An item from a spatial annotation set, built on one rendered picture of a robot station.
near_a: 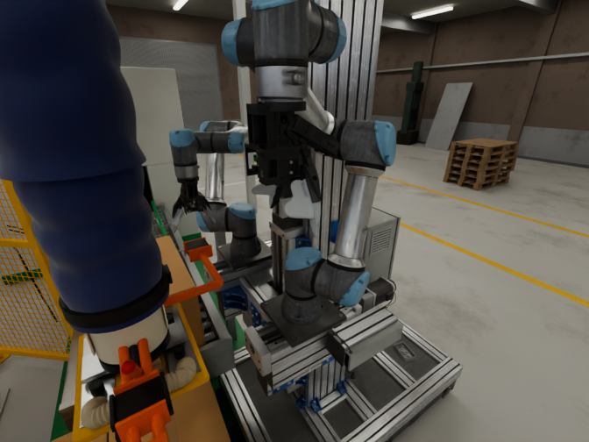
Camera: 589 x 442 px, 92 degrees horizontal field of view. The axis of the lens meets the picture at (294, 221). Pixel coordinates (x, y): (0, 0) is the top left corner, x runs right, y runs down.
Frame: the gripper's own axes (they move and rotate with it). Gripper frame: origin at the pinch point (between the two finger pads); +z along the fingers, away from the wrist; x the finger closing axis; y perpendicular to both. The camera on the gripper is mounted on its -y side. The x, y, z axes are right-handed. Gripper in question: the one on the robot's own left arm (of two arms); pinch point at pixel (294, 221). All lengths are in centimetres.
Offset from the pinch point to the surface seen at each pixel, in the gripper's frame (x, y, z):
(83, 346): -42, 44, 44
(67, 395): -76, 63, 92
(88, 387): -27, 43, 44
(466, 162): -252, -566, 103
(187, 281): -77, 10, 57
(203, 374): -16, 18, 45
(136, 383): -9.8, 31.2, 31.8
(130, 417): -2.7, 32.7, 31.1
